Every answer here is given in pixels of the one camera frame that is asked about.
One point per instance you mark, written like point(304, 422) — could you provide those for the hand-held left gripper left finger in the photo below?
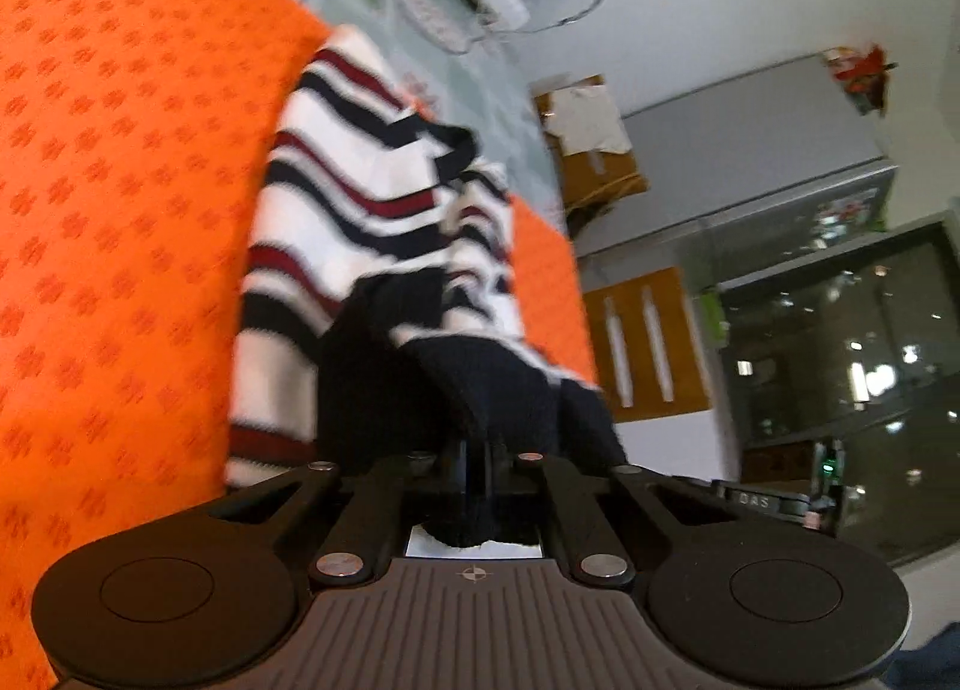
point(442, 471)

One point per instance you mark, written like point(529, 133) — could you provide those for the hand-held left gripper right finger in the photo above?
point(506, 471)

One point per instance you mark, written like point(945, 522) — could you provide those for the striped knit sweater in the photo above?
point(352, 172)

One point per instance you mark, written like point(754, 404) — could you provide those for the glass display cabinet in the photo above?
point(825, 360)

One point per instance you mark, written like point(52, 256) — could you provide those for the wooden chair with white slats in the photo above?
point(675, 345)

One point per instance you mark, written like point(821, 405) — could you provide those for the person's blue pants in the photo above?
point(930, 664)

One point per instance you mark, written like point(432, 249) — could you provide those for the white cloth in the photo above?
point(589, 124)

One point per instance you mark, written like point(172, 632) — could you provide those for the grey refrigerator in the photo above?
point(750, 142)

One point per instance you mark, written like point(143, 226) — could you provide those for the orange patterned mat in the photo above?
point(112, 210)

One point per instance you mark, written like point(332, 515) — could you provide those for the red ornament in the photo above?
point(862, 79)

